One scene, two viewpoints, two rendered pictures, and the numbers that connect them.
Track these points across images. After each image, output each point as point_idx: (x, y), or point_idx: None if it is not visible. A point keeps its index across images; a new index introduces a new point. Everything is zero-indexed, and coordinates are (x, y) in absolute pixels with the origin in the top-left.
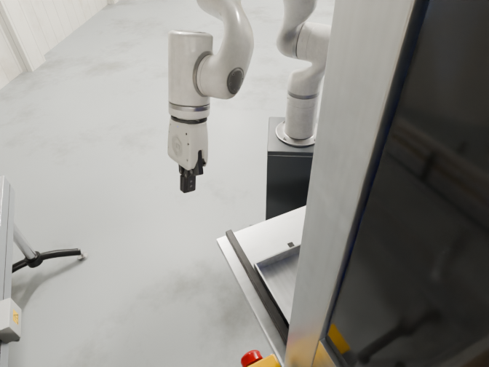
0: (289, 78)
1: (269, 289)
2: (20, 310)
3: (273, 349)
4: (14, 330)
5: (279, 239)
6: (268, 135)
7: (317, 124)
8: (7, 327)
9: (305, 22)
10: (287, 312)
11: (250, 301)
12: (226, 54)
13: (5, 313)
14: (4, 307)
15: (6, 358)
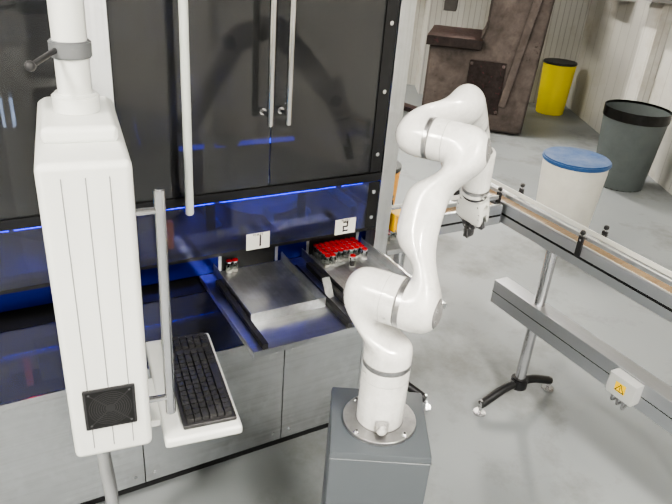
0: (411, 343)
1: (398, 267)
2: (627, 404)
3: (391, 259)
4: (608, 379)
5: None
6: (424, 417)
7: (348, 437)
8: (611, 370)
9: (404, 280)
10: (384, 269)
11: (409, 274)
12: None
13: (625, 378)
14: (631, 381)
15: (602, 380)
